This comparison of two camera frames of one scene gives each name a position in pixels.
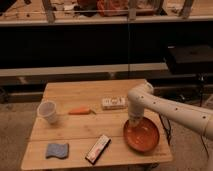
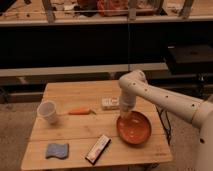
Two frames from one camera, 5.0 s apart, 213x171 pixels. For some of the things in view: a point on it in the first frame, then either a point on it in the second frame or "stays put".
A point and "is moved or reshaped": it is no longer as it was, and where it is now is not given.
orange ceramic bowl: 141,137 is moved or reshaped
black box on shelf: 194,59 stays put
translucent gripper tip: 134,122 → 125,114
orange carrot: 81,111 stays put
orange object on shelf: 113,7 stays put
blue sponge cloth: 60,150 stays put
